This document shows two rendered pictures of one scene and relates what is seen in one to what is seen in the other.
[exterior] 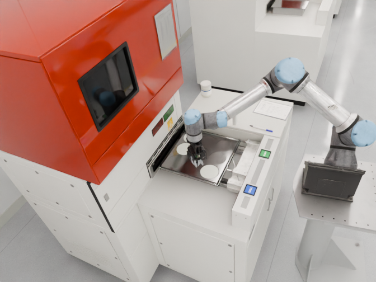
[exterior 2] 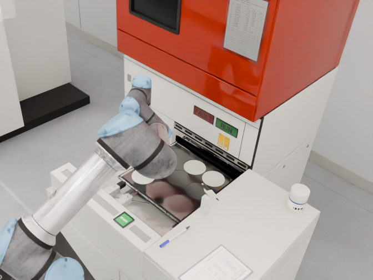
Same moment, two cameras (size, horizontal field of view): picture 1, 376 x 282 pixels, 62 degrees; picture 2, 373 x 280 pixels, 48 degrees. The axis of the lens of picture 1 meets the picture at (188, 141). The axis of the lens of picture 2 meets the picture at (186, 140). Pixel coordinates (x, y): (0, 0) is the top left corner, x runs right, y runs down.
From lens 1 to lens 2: 2.02 m
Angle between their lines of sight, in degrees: 70
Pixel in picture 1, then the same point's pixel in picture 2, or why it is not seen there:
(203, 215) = not seen: hidden behind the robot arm
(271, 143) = (140, 237)
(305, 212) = not seen: hidden behind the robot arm
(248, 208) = (60, 173)
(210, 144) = (190, 191)
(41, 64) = not seen: outside the picture
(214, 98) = (280, 212)
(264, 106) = (228, 265)
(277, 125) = (171, 261)
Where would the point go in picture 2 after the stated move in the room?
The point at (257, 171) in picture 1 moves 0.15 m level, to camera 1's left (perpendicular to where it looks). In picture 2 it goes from (102, 202) to (114, 176)
